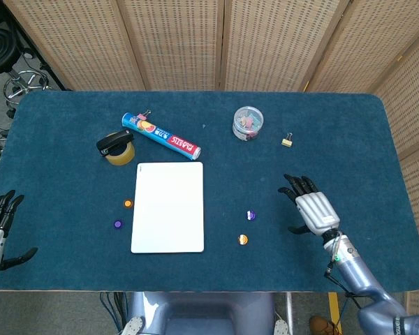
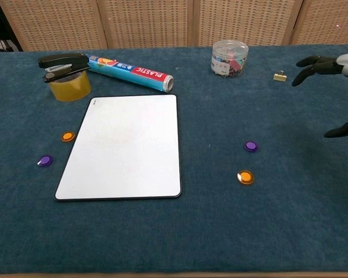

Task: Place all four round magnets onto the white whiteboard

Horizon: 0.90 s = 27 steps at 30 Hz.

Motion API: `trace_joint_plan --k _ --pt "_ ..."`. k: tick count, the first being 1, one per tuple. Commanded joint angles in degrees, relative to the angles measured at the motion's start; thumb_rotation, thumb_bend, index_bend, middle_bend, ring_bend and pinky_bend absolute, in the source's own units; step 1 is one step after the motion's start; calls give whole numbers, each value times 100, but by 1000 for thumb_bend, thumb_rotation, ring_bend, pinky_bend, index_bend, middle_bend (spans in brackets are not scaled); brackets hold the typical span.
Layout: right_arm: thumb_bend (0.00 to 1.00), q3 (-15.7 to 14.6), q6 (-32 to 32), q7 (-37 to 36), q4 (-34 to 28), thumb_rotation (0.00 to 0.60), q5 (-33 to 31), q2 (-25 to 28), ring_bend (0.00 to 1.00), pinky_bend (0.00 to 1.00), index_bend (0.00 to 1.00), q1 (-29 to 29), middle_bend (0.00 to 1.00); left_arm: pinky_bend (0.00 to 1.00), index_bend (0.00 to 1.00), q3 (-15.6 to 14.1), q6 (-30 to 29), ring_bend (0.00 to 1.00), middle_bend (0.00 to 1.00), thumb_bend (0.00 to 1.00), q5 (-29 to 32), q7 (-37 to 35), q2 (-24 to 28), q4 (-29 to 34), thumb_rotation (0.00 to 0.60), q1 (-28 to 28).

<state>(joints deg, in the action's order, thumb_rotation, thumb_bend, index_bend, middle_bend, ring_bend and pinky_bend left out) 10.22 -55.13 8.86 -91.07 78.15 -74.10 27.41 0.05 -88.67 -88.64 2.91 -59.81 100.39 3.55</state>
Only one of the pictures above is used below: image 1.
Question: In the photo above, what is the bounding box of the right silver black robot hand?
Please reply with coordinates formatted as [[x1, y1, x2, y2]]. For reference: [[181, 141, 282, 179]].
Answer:
[[277, 173, 341, 241]]

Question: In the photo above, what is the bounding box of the white rectangular board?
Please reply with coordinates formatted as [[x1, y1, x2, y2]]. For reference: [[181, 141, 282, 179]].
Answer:
[[130, 161, 205, 255]]

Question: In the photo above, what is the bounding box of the blue table mat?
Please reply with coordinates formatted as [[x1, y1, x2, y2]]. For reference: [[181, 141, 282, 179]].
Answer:
[[0, 90, 419, 293]]

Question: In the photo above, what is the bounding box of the silver table leg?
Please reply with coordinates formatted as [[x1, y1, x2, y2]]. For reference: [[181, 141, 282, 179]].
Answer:
[[284, 292, 295, 335]]

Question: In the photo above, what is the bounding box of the clear jar of binder clips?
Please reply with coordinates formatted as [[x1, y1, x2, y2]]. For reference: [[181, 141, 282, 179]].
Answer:
[[232, 106, 265, 142]]

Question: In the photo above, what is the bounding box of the brown shoe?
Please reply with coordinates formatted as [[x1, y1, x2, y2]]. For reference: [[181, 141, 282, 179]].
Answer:
[[309, 315, 336, 335]]

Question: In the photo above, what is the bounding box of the blue-grey robot torso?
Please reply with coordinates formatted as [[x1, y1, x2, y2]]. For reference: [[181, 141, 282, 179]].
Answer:
[[120, 291, 291, 335]]

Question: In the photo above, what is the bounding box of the yellow clear tape roll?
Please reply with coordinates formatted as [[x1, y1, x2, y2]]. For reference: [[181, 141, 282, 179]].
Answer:
[[104, 132, 136, 166]]

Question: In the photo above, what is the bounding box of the black stapler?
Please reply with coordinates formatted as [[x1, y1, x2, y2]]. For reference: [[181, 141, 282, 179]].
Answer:
[[96, 129, 135, 157]]

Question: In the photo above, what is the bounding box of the blue plastic wrap roll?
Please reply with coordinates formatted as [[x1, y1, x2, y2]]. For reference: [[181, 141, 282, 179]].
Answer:
[[121, 112, 202, 161]]

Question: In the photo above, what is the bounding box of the black stool chrome base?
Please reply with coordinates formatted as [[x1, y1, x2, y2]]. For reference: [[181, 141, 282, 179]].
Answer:
[[0, 27, 53, 119]]

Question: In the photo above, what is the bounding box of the wicker folding screen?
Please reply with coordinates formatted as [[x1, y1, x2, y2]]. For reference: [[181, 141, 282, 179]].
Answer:
[[1, 0, 419, 317]]

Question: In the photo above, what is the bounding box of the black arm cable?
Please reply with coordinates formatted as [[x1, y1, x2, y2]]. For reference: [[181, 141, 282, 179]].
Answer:
[[323, 258, 363, 308]]

